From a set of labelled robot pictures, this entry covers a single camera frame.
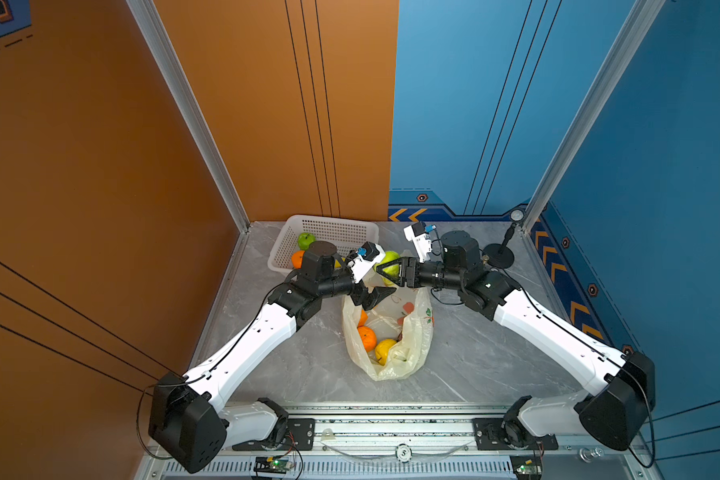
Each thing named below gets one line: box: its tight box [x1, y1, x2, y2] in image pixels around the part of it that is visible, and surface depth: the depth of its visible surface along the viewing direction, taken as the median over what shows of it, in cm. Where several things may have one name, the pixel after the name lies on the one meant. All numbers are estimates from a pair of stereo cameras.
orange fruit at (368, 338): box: [357, 326, 377, 352], surface depth 87 cm
